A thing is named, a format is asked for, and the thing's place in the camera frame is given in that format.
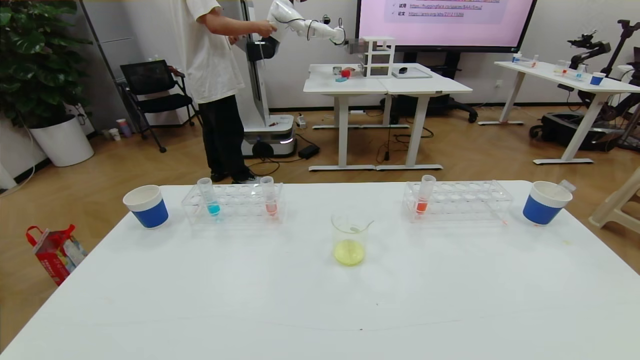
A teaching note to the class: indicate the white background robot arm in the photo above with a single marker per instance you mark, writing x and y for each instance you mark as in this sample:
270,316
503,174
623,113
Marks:
320,30

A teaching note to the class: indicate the white floor cup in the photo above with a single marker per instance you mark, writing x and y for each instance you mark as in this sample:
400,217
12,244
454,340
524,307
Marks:
114,134

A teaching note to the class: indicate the red pigment test tube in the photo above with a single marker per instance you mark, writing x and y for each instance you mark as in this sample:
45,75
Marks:
270,206
422,204

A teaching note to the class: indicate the white drawer organizer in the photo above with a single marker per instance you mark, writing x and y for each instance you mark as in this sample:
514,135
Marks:
379,57

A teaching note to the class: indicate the large wall display screen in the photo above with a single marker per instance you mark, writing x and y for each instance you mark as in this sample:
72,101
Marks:
450,25

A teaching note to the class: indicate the white plant pot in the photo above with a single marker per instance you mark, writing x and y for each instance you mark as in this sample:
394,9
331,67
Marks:
62,142

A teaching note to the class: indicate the black folding chair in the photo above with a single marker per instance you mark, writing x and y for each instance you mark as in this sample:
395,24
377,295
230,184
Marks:
150,80

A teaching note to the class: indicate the small blue paper cup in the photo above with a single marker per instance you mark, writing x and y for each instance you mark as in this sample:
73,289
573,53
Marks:
597,79

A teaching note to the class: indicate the black power adapter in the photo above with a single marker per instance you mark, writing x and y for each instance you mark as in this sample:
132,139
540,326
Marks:
309,151

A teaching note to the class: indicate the blue pigment test tube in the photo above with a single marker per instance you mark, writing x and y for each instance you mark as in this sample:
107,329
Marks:
212,207

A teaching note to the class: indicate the blue and white paper cup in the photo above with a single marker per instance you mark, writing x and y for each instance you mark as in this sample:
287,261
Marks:
542,210
150,212

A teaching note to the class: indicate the pink floor cup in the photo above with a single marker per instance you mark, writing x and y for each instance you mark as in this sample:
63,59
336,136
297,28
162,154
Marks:
124,128

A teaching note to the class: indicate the yellow pigment test tube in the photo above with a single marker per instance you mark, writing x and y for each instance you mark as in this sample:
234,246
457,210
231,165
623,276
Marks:
567,185

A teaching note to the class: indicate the clear plastic test tube rack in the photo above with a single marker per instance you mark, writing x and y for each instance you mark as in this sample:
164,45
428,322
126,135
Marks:
452,202
240,206

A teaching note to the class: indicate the black display stand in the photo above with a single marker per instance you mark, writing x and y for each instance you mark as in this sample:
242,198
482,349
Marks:
450,103

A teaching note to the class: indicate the white mobile robot body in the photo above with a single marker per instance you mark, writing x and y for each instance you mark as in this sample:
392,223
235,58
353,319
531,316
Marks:
257,105

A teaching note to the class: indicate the person in white shirt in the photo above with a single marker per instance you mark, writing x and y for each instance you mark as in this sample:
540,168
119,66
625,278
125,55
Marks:
215,60

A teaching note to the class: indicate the white standing desk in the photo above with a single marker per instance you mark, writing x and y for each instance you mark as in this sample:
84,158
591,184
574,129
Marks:
550,72

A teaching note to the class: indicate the black background robot arm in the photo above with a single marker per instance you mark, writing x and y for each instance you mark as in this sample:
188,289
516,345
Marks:
592,50

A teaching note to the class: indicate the clear glass beaker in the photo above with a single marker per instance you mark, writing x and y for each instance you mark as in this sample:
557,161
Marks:
349,252

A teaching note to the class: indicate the white power strip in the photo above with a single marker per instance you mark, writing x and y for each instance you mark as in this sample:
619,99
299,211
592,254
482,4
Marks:
301,121

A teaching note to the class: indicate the green leafy plant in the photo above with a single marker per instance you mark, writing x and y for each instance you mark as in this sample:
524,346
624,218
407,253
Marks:
35,60

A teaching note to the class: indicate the beige plastic stool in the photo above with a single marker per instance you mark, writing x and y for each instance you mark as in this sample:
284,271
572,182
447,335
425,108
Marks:
620,205

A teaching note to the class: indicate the gray metal cabinet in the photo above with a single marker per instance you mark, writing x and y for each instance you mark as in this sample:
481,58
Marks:
115,30

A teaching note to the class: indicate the white double desk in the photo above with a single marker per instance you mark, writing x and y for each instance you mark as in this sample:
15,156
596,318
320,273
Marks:
390,86

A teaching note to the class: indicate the red shopping bag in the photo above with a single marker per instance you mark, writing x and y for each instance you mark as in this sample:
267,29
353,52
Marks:
55,255

